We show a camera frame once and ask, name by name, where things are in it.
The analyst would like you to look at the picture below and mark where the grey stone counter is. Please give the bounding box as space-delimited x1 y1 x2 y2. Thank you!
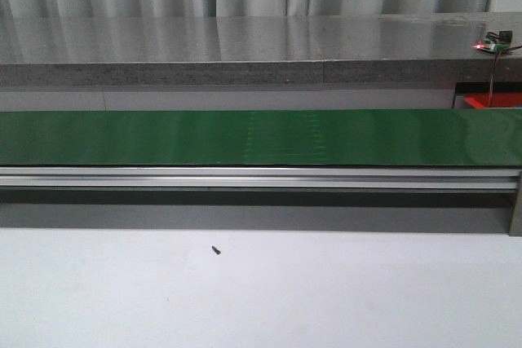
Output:
1 12 521 86

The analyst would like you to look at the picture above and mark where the green conveyor belt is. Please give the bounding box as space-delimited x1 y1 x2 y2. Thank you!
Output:
1 109 521 167

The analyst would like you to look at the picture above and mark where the aluminium conveyor frame rail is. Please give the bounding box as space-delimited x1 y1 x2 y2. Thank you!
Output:
1 166 521 192

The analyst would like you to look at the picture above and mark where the red black wire pair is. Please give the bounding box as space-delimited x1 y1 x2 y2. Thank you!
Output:
486 42 522 108

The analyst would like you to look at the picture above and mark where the small green circuit board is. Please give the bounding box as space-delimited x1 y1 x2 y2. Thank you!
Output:
473 30 513 54

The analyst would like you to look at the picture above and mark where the red plastic tray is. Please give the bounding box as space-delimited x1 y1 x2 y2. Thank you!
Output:
464 92 522 109

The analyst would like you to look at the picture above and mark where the grey metal support bracket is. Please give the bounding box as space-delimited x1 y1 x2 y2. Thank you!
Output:
503 176 521 237

